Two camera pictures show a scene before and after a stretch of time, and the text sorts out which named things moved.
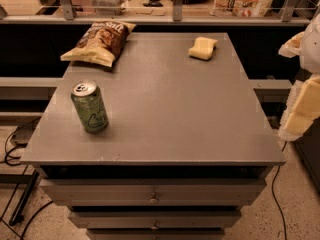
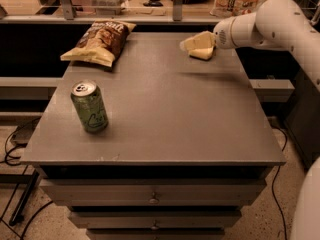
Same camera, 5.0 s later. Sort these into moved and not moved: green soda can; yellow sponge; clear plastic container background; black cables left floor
Moved: yellow sponge
Not moved: clear plastic container background; black cables left floor; green soda can
